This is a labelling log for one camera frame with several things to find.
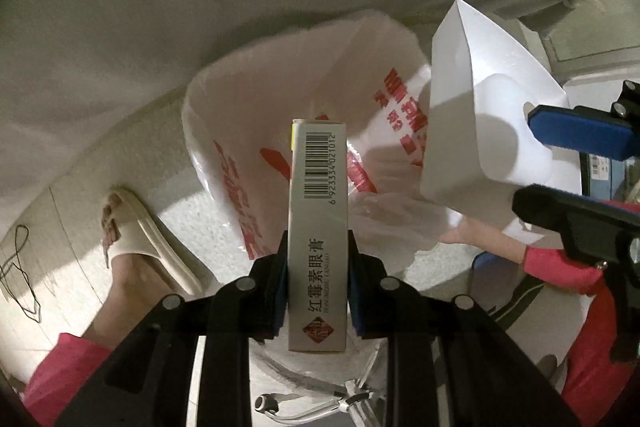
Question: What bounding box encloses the grey barcoded medicine box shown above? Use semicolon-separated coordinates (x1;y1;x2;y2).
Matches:
287;118;348;353

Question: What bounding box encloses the blue cardboard box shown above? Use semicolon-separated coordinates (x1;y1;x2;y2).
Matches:
582;152;640;202

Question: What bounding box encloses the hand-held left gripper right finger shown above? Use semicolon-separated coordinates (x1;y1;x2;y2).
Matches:
345;229;583;427

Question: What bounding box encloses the metal swivel chair base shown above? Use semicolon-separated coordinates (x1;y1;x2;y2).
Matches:
252;341;390;427

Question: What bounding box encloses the person's right foot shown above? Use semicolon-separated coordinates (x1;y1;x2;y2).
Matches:
442;219;528;265

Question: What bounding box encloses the black cable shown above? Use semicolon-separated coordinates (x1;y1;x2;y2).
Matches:
0;224;43;323

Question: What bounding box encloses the white paper carton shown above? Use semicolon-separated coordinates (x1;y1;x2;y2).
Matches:
419;0;583;250

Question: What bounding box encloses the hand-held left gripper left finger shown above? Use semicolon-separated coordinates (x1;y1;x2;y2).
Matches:
54;229;291;427

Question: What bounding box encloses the beige slipper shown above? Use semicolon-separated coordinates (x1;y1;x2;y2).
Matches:
100;187;218;298

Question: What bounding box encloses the person's left foot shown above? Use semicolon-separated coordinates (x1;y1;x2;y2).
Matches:
82;197;201;350

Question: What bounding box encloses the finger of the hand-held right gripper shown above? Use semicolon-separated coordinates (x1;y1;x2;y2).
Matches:
526;79;640;162
511;184;640;364

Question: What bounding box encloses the person's foot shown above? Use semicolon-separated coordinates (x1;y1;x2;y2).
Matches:
442;219;528;265
82;197;201;350

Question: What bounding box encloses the white red-printed plastic bag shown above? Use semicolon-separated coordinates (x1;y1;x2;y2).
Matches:
181;9;501;273

